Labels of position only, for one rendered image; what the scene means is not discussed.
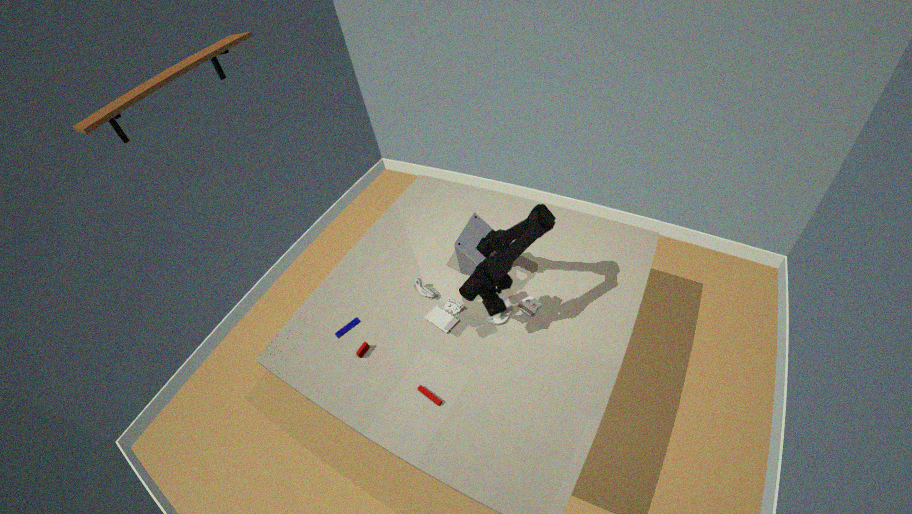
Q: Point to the blue flat bar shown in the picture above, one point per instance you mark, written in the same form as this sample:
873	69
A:
348	327

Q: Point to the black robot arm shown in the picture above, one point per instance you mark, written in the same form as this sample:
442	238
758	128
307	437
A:
496	267

